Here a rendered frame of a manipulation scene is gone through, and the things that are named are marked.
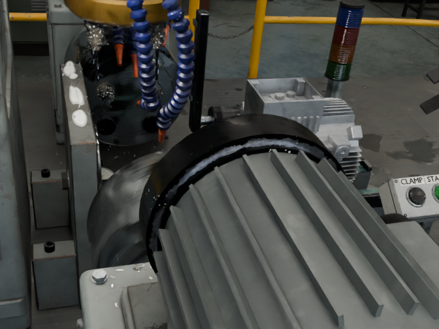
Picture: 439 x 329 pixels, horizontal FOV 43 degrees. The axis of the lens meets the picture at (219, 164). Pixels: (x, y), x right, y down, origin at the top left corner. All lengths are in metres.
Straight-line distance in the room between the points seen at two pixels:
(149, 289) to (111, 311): 0.04
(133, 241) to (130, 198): 0.08
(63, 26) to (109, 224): 0.74
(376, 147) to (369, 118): 0.18
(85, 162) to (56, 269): 0.23
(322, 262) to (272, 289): 0.03
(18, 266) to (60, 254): 0.08
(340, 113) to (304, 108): 0.10
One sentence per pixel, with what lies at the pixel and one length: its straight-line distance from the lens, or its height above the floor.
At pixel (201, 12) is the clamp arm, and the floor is 1.25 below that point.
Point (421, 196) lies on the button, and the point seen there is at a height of 1.07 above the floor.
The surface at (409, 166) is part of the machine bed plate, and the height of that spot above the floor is 0.80.
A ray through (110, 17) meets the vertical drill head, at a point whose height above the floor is 1.31.
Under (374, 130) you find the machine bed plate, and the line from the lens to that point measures 1.76.
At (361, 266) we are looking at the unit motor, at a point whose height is 1.35.
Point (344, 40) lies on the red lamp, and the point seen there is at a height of 1.13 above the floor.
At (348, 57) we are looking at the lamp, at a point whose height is 1.09.
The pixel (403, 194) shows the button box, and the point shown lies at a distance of 0.98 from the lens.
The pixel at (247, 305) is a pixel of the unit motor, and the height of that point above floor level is 1.34.
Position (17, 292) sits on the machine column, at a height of 0.89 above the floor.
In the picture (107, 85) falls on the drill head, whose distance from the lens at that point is 1.20.
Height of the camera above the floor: 1.58
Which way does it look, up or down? 32 degrees down
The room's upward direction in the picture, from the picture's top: 6 degrees clockwise
